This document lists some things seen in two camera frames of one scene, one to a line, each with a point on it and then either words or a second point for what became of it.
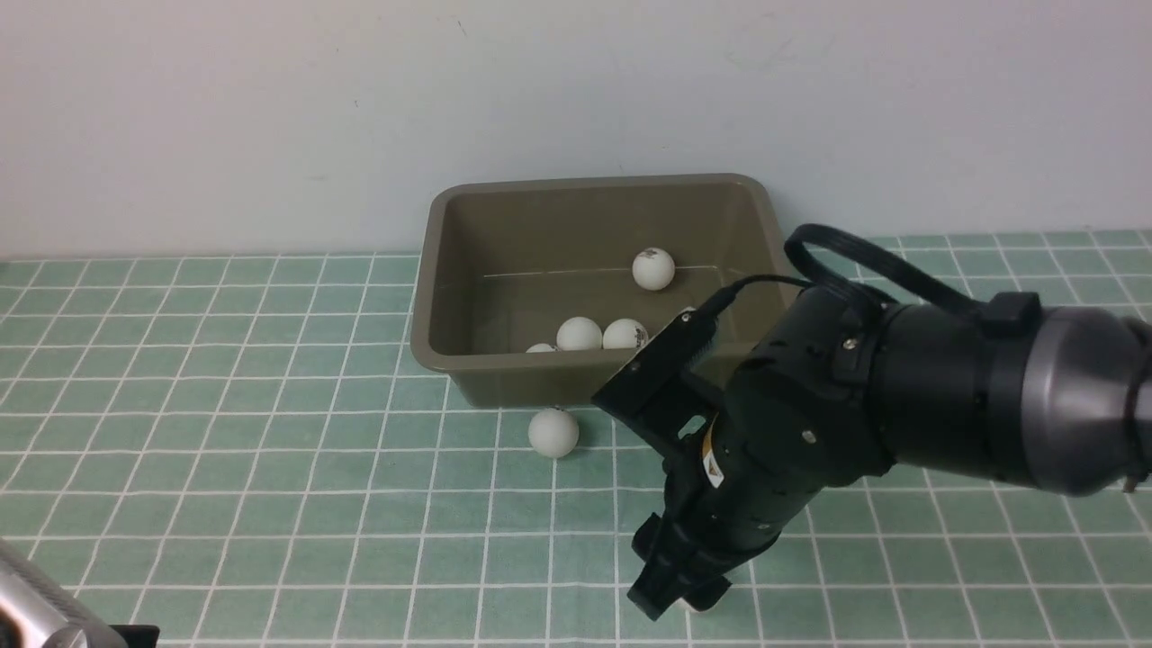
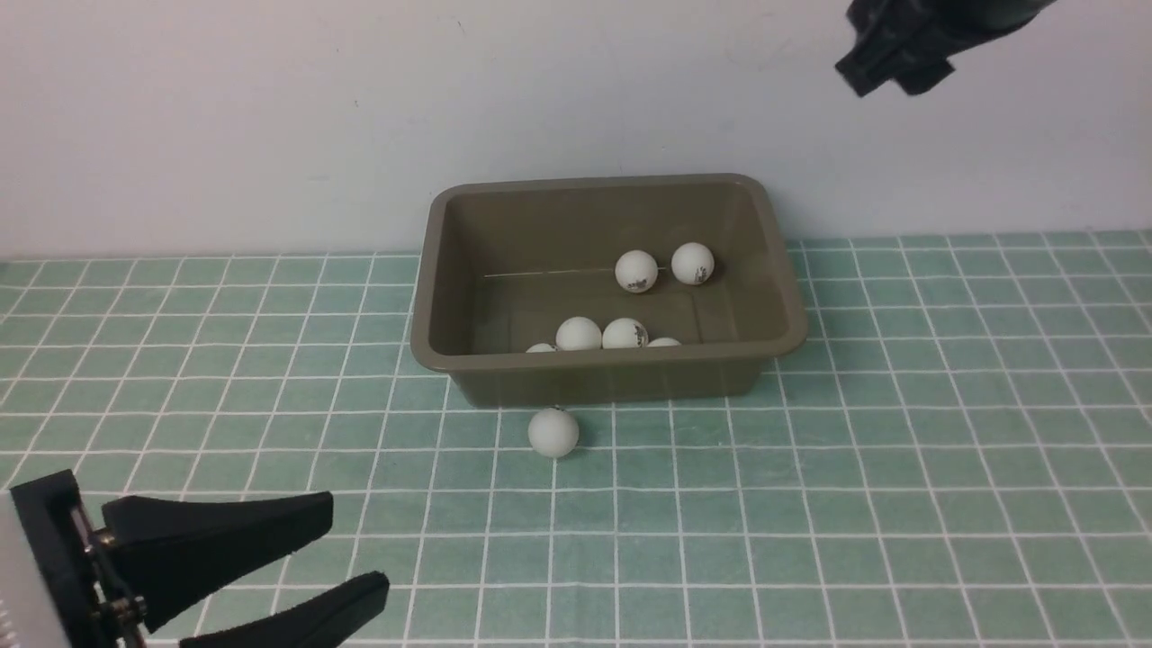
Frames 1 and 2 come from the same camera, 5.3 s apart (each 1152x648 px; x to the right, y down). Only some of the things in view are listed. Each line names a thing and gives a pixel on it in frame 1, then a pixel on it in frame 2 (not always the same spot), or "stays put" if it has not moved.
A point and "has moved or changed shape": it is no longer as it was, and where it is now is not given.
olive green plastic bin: x=535 y=293 stays put
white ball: x=625 y=334 stays put
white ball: x=553 y=432 stays put
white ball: x=579 y=334 stays put
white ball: x=683 y=605 → x=692 y=264
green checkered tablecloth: x=245 y=452 stays put
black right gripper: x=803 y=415 → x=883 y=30
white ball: x=653 y=268 has moved or changed shape
